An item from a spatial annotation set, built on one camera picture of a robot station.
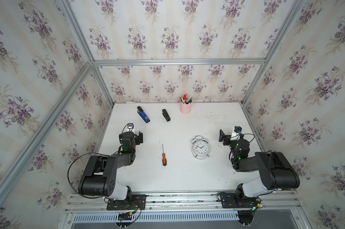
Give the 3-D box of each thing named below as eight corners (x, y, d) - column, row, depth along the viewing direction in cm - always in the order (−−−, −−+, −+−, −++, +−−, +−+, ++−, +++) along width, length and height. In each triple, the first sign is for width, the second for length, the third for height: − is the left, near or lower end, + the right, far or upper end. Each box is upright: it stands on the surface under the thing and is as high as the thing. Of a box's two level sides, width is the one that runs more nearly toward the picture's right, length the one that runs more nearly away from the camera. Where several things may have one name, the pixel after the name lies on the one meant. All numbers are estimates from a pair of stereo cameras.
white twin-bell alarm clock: (192, 159, 90) (192, 156, 87) (190, 138, 100) (190, 135, 97) (209, 159, 90) (210, 156, 87) (205, 138, 100) (206, 135, 97)
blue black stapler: (146, 123, 108) (145, 120, 104) (136, 110, 116) (135, 107, 113) (150, 121, 109) (150, 118, 106) (140, 108, 118) (139, 105, 115)
